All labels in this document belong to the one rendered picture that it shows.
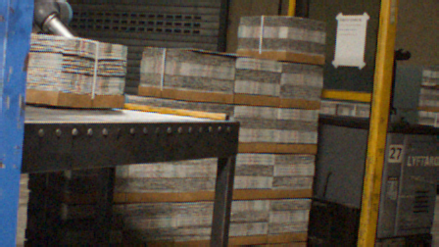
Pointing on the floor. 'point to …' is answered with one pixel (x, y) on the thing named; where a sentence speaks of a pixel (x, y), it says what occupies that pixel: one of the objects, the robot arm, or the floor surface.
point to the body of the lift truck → (392, 198)
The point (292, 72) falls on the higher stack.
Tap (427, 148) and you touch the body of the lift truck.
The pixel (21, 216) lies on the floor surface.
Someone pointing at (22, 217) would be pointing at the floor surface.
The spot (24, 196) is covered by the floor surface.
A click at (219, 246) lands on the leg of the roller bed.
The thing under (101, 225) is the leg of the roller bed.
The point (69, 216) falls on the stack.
